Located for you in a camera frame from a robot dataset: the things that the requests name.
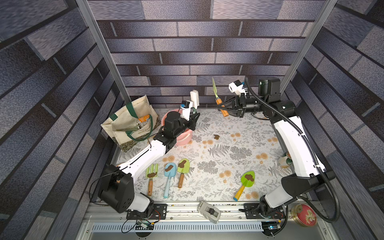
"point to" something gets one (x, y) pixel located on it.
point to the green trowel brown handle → (182, 170)
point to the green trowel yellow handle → (246, 182)
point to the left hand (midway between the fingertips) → (197, 112)
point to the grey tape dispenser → (212, 213)
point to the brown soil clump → (216, 136)
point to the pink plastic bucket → (186, 138)
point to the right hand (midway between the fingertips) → (215, 108)
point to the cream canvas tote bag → (135, 122)
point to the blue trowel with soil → (170, 171)
